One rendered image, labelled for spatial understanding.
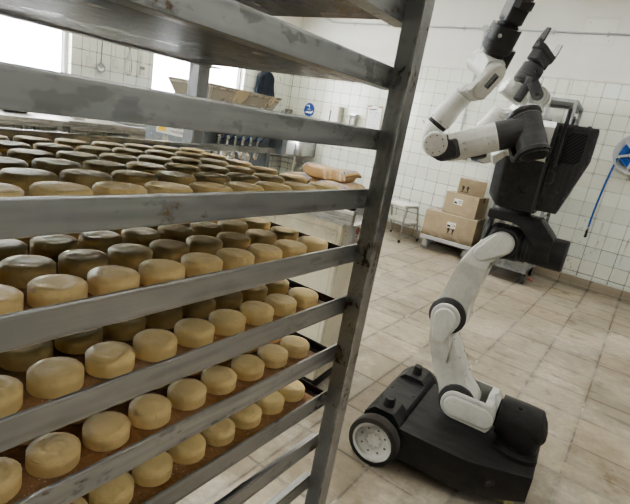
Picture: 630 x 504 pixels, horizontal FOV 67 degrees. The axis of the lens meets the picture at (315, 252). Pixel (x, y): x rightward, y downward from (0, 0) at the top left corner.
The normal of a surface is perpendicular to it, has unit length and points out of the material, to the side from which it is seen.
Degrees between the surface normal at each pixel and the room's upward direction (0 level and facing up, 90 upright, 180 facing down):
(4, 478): 0
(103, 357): 0
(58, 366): 0
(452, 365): 90
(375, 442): 90
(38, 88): 90
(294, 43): 90
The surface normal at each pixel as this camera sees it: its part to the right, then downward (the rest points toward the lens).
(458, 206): -0.65, 0.11
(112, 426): 0.17, -0.95
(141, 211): 0.79, 0.29
